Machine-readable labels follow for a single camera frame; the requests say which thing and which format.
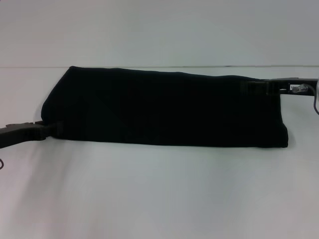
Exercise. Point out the black shirt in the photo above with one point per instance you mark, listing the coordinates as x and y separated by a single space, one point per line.
162 107

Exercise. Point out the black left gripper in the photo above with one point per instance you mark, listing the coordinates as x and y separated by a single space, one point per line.
20 130

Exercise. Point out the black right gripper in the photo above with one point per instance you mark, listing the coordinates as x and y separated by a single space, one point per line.
286 85

